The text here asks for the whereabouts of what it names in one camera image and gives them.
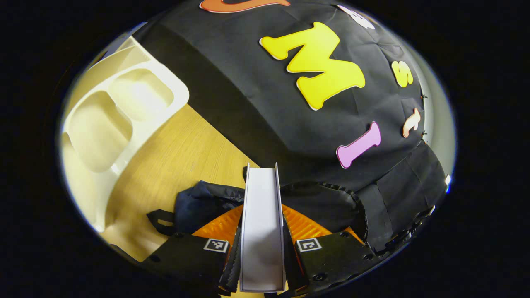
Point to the blue schoolbag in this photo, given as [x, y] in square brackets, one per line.
[198, 203]

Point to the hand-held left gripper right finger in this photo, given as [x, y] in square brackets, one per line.
[331, 260]

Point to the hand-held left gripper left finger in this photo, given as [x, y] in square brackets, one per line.
[186, 260]

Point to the cream plastic bookshelf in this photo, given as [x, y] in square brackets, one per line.
[99, 132]

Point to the white grey book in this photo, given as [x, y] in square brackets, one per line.
[261, 231]

